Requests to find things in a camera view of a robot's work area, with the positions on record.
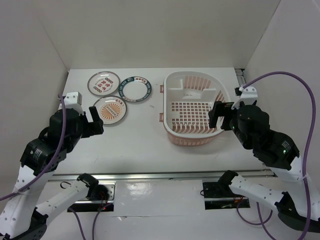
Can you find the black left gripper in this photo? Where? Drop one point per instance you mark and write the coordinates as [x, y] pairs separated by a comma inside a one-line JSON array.
[[95, 127]]

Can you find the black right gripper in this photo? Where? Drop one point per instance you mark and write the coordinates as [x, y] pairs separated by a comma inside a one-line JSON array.
[[222, 108]]

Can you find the plate with orange sunburst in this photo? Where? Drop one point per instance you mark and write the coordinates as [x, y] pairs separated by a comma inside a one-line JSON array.
[[111, 109]]

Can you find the plate with red characters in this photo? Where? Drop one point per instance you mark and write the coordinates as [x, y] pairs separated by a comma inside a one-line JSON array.
[[103, 83]]

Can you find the plate with green rim band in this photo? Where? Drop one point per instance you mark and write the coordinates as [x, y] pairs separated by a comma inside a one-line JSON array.
[[135, 89]]

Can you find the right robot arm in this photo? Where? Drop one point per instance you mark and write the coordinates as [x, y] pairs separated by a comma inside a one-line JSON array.
[[276, 150]]

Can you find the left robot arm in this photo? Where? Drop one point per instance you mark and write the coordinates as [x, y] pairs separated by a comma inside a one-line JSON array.
[[23, 218]]

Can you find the white and pink dish rack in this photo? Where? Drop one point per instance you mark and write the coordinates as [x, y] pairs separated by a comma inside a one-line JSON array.
[[188, 96]]

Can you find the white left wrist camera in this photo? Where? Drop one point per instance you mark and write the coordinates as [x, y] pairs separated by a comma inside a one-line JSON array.
[[73, 100]]

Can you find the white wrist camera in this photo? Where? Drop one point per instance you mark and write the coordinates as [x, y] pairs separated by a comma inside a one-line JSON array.
[[73, 100], [247, 96]]

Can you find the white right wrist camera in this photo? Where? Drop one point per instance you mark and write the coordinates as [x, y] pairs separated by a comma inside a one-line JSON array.
[[247, 96]]

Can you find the aluminium right side rail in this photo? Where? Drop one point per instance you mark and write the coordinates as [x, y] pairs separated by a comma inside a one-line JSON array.
[[240, 74]]

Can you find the aluminium rail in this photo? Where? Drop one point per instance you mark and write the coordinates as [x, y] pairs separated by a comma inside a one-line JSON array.
[[264, 173], [240, 74]]

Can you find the aluminium front rail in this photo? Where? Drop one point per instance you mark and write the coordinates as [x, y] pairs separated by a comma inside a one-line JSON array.
[[264, 173]]

